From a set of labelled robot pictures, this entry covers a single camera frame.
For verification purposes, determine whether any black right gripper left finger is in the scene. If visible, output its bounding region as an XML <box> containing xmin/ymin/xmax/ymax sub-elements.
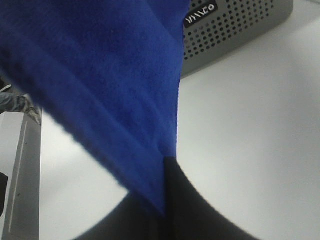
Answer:
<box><xmin>93</xmin><ymin>192</ymin><xmax>168</xmax><ymax>240</ymax></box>

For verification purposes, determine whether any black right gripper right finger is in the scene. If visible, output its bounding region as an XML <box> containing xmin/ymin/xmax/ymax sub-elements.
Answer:
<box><xmin>164</xmin><ymin>157</ymin><xmax>250</xmax><ymax>240</ymax></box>

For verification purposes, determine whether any blue microfibre towel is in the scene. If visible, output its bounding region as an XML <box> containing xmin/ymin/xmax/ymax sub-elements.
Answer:
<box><xmin>0</xmin><ymin>0</ymin><xmax>190</xmax><ymax>215</ymax></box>

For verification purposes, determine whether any grey perforated plastic basket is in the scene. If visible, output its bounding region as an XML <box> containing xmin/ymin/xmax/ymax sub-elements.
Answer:
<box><xmin>181</xmin><ymin>0</ymin><xmax>294</xmax><ymax>78</ymax></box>

